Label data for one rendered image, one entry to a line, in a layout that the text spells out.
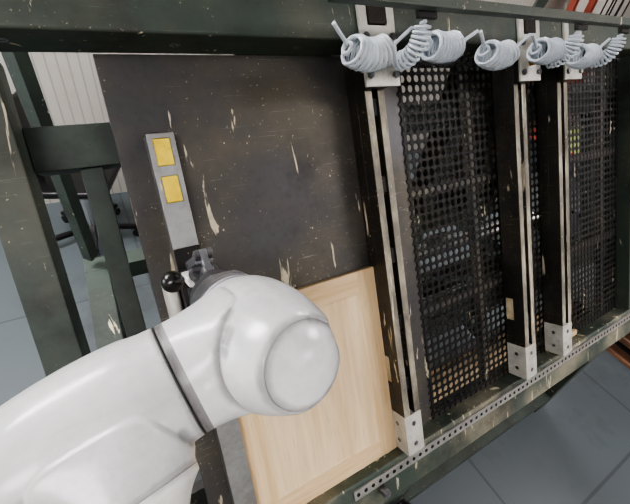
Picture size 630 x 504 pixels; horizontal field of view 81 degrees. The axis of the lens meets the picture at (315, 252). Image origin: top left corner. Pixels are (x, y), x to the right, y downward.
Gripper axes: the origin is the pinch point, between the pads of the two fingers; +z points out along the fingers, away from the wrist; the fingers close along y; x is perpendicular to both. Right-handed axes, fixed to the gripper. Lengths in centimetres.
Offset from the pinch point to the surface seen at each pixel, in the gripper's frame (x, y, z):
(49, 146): 16.6, 26.3, 19.1
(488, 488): -124, -155, 44
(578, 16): -102, 42, -10
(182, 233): -1.4, 6.7, 11.6
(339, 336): -34.2, -28.1, 14.1
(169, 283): 4.1, 0.1, -0.3
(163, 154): -1.4, 21.9, 11.7
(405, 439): -48, -63, 9
